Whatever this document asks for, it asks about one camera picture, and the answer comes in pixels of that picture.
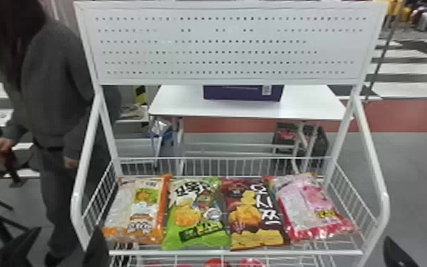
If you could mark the white side table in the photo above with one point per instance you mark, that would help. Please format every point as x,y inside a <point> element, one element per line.
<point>310,106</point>

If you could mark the blue box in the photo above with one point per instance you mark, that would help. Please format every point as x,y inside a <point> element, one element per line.
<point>236,93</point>

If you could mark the person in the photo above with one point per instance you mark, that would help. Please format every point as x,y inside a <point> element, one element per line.
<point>53,85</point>

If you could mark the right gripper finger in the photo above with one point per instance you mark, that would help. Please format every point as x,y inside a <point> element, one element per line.
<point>396,257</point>

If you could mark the green snack packet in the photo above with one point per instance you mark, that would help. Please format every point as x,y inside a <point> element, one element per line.
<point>195,220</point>

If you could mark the dark red snack packet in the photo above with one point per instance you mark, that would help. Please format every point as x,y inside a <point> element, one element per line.
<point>252,216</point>

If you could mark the orange snack packet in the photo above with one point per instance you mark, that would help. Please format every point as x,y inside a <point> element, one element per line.
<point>139,212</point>

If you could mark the pink snack packet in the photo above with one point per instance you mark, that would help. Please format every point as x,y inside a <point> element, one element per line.
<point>308,208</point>

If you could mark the red can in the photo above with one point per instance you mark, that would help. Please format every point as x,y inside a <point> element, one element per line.
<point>216,263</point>
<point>251,263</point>

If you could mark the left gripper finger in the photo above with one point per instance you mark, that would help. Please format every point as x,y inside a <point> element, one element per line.
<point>18,251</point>
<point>96,249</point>

